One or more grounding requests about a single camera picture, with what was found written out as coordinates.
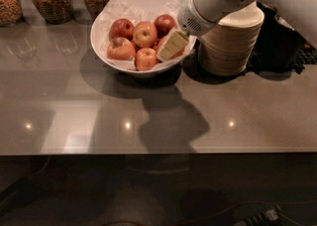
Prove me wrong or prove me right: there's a white ceramic bowl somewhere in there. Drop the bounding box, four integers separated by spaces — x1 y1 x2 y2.
90 0 198 79

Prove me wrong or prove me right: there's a black condiment organizer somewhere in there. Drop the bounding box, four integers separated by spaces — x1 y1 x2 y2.
247 3 305 73

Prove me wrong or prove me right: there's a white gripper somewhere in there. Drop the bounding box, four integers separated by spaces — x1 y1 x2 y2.
157 0 220 61

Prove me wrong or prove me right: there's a black power strip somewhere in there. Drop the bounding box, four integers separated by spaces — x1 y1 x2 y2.
232 205 281 226

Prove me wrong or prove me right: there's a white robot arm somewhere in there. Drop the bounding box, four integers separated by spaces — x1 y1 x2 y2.
157 0 317 61

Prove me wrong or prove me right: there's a left glass cereal jar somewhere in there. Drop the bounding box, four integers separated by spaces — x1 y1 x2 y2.
0 0 23 27

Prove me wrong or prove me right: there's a dark red apple back right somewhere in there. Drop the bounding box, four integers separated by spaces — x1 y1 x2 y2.
155 14 176 38

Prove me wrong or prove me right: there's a white paper bowl liner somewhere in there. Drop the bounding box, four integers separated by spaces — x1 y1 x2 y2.
97 0 196 72

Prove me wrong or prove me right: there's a front stack of paper bowls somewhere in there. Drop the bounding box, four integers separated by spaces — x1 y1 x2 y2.
198 2 264 76

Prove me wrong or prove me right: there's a red yellow apple centre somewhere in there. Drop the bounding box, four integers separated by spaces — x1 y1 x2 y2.
133 22 158 48

